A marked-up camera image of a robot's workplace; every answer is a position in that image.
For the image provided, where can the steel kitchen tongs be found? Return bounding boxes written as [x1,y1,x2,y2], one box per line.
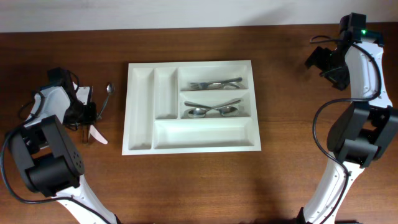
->
[81,88,94,145]

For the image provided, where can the large steel spoon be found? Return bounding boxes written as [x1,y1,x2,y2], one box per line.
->
[183,100,240,118]
[187,98,242,119]

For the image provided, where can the steel fork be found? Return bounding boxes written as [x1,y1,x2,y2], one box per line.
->
[189,77,243,90]
[207,83,240,90]

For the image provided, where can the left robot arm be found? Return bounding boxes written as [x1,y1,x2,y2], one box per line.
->
[1,67,120,224]

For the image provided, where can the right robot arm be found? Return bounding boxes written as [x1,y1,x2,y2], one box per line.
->
[294,12,397,224]

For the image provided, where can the pink plastic knife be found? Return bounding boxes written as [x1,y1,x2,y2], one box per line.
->
[89,125,108,144]

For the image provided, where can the small steel teaspoon right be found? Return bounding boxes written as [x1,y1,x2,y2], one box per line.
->
[96,82,116,119]

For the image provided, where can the white plastic cutlery tray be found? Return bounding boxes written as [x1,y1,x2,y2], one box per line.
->
[122,60,261,156]

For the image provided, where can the right black cable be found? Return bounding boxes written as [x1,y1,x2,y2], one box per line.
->
[309,34,383,224]

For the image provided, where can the black cable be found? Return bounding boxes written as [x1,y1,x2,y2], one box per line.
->
[309,34,383,224]
[0,70,113,224]

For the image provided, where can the left black cable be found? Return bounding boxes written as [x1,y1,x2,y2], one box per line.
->
[0,70,113,224]

